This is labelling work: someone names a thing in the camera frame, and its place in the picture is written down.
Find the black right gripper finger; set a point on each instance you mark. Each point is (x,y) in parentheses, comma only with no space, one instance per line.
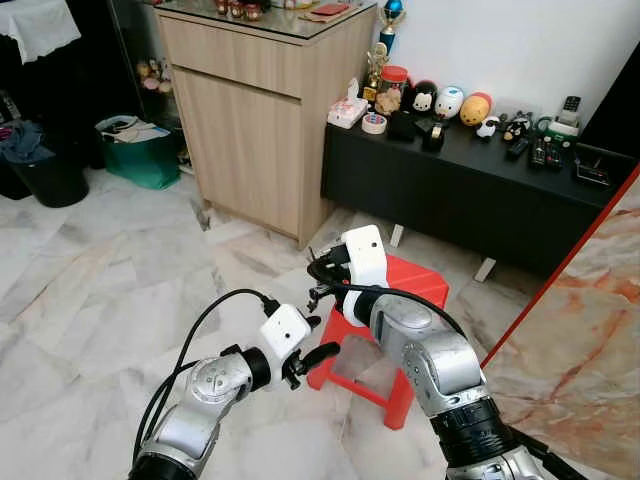
(320,296)
(317,252)

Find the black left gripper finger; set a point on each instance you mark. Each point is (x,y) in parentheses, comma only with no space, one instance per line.
(313,323)
(320,356)

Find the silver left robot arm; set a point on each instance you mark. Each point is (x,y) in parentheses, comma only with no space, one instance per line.
(200,400)

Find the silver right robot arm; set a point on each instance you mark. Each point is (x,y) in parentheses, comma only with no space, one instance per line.
(440,365)

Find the red plastic stool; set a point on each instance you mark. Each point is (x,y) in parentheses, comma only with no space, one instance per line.
(415,285)

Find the black low cabinet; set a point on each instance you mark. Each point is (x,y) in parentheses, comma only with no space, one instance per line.
(450,200)

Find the beige tape roll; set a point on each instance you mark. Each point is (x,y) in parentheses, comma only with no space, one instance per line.
(366,123)

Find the light wooden cabinet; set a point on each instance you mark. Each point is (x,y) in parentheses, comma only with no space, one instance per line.
(250,130)

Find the pink white tissue box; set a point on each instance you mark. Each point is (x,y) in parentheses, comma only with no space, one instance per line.
(348,112)

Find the black pouch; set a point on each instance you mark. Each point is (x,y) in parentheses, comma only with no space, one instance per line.
(403,127)

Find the black tape dispenser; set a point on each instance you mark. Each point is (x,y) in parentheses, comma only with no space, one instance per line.
(432,135)

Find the clear jar with red lid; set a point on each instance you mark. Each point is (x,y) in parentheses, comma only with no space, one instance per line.
(393,90)

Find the black white plush toy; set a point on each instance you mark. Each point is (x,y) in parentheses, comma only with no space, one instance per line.
(422,98)

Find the gold trophy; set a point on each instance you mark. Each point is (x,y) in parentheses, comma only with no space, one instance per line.
(376,75)

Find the green plastic bin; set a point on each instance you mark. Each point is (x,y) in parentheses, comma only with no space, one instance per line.
(140,165)

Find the white blue plush toy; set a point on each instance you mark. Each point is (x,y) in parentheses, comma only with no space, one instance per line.
(450,102)

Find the small panda figure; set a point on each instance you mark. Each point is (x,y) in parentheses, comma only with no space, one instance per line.
(487,127)

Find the yellow orange plush toy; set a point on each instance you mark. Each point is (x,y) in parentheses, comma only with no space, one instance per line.
(476,108)

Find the slim black remote control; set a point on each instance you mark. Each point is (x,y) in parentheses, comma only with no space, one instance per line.
(517,148)

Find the small dark figure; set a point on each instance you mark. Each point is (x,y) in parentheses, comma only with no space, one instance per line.
(515,127)

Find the wide black remote control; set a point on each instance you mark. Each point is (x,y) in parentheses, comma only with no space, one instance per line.
(545,153)

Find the glass display shelf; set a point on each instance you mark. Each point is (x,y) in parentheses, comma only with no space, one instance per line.
(155,75)

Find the flat red case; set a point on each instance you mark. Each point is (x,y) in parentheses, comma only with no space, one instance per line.
(331,10)

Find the blue ball trophy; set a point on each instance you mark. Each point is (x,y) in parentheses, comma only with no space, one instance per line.
(392,12)

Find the marble table with red edge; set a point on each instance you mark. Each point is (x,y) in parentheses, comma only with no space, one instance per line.
(580,350)

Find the black round bin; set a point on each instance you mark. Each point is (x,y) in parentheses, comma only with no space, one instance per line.
(50,182)

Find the black tall furniture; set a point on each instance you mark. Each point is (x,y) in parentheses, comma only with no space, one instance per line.
(60,90)

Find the dark blue cloth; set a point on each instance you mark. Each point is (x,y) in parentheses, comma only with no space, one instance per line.
(20,140)

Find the white lace table cloth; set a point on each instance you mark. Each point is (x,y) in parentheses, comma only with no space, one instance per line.
(35,25)

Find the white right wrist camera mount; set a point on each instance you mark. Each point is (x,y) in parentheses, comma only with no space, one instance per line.
(365,255)

